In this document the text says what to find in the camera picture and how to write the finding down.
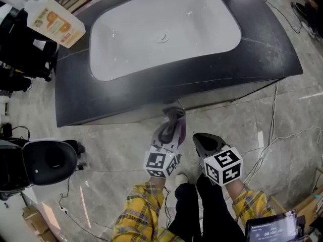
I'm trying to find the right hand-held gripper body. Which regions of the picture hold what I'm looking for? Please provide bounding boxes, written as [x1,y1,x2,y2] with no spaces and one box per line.
[198,146,243,187]

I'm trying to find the person's black trousers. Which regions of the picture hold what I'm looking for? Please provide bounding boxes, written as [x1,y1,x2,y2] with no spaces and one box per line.
[168,172,245,242]

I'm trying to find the black office chair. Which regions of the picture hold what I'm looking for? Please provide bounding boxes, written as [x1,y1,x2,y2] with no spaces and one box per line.
[0,1,59,93]

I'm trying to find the purple cloth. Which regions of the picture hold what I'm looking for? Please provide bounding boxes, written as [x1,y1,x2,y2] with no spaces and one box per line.
[162,106,188,148]

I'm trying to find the white sink basin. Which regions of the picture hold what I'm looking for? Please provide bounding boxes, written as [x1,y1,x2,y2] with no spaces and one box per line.
[89,0,242,82]

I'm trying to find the person's white shoe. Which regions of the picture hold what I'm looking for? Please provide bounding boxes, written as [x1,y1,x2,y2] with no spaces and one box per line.
[175,172,189,186]

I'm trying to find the large pump bottle orange label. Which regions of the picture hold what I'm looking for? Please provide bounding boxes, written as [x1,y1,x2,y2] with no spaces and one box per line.
[24,0,86,49]

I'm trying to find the person's left forearm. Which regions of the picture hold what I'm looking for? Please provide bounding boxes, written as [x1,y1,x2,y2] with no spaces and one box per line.
[112,177,166,242]

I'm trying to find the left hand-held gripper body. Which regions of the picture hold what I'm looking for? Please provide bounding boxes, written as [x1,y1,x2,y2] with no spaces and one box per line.
[143,145,183,178]

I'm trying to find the cardboard box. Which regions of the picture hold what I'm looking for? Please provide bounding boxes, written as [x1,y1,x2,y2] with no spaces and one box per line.
[22,205,58,242]

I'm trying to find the person's yellow plaid shirt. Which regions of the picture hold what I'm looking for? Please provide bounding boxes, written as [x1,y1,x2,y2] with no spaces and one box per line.
[156,227,185,242]

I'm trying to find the dark vanity cabinet black top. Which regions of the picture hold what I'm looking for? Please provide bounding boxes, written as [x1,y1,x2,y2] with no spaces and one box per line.
[55,0,303,128]

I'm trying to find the white floor cable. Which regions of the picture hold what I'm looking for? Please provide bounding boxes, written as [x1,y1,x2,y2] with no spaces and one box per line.
[243,82,323,186]

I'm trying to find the person's right forearm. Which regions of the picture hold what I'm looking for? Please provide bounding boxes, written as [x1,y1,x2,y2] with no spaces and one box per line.
[226,179,276,226]

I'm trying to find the black hard-shell backpack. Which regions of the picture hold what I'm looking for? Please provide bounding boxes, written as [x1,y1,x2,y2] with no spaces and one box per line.
[0,139,78,194]

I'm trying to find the black touchscreen display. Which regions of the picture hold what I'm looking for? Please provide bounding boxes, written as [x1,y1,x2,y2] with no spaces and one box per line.
[245,209,300,242]

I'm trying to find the black floor cable with adapter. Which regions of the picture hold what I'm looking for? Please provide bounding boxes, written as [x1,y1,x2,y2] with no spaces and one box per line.
[58,177,109,242]

